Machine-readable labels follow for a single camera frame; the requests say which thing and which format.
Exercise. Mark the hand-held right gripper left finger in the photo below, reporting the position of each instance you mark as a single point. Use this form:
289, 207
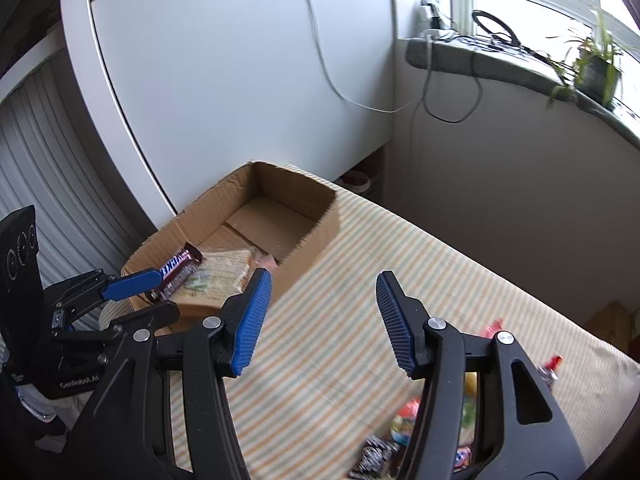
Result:
252, 320

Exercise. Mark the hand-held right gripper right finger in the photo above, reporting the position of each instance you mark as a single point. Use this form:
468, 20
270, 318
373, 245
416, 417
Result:
395, 325

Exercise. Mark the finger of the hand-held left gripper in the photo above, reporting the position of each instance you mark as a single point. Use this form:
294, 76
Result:
132, 282
155, 314

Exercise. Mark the brown chocolate bar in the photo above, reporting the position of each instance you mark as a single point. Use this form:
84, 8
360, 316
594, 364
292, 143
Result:
462, 456
177, 267

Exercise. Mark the clear bag of round candies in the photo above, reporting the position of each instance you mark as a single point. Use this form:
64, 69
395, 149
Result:
405, 420

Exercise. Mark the red candy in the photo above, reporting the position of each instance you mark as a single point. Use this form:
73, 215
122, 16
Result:
492, 329
551, 365

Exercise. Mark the cardboard box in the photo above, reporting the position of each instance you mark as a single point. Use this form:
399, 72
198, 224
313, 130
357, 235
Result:
270, 220

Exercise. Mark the black white patterned packet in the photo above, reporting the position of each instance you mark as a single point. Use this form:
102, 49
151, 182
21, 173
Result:
375, 455

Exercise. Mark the clear wrapped sandwich pack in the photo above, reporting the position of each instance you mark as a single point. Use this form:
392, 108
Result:
220, 275

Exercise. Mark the striped cloth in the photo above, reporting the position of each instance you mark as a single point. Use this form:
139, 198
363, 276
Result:
400, 260

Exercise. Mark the grey ribbed shutter door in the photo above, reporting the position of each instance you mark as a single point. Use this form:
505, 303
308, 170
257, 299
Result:
50, 160

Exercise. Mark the red white bowl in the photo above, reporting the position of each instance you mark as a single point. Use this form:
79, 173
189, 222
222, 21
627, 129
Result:
356, 180

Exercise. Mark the brown floor box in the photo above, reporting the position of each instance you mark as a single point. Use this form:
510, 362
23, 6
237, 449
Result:
610, 322

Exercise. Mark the white cabinet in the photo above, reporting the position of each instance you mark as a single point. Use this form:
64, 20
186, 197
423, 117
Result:
225, 85

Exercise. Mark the white power adapters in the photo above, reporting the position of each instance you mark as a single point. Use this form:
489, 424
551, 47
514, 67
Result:
430, 12

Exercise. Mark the potted green plant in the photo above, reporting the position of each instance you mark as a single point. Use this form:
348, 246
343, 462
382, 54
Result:
597, 72

